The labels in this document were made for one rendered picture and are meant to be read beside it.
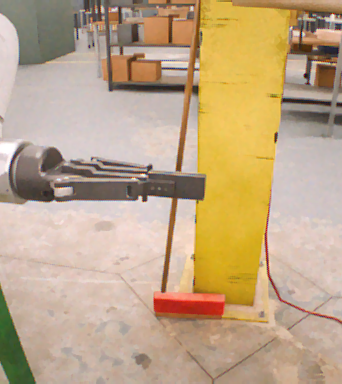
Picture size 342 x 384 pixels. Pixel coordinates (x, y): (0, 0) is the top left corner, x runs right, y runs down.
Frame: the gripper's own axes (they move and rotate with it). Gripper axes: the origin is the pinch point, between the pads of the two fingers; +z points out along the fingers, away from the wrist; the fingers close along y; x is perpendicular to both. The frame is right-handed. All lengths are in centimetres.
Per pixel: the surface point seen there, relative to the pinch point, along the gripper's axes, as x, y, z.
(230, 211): -39, -89, 6
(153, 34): 48, -467, -113
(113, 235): -82, -142, -58
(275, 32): 25, -79, 16
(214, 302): -79, -87, 4
